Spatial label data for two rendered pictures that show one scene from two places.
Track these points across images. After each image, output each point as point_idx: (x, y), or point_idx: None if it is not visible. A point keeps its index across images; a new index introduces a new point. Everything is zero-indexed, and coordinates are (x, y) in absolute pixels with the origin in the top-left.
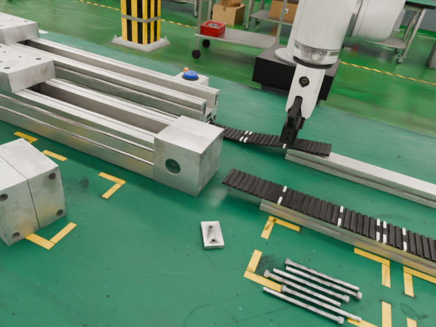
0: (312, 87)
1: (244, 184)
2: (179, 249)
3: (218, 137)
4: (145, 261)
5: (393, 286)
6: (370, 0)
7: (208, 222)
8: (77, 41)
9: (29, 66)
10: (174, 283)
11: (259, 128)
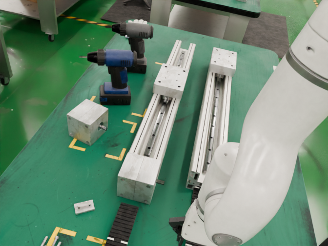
0: (187, 219)
1: (122, 215)
2: (72, 194)
3: (144, 184)
4: (64, 181)
5: None
6: (215, 199)
7: (92, 203)
8: None
9: (167, 87)
10: (51, 195)
11: None
